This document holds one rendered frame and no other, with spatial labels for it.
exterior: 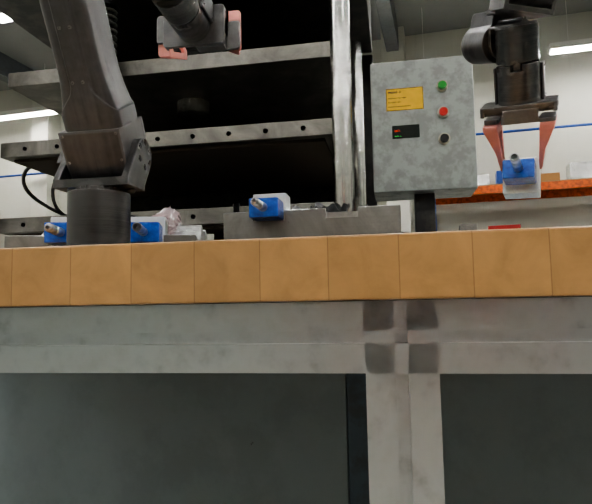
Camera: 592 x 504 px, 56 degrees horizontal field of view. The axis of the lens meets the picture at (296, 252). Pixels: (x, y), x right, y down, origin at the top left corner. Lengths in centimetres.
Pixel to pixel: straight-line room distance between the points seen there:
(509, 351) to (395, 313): 7
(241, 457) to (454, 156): 116
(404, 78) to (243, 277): 148
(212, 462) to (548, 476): 45
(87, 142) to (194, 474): 49
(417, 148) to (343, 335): 139
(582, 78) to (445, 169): 652
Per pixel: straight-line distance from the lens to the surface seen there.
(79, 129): 62
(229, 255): 35
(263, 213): 79
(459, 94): 178
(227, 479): 85
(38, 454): 97
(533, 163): 86
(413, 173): 171
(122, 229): 59
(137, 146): 61
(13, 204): 1017
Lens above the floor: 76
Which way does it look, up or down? 5 degrees up
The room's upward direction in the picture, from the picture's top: 1 degrees counter-clockwise
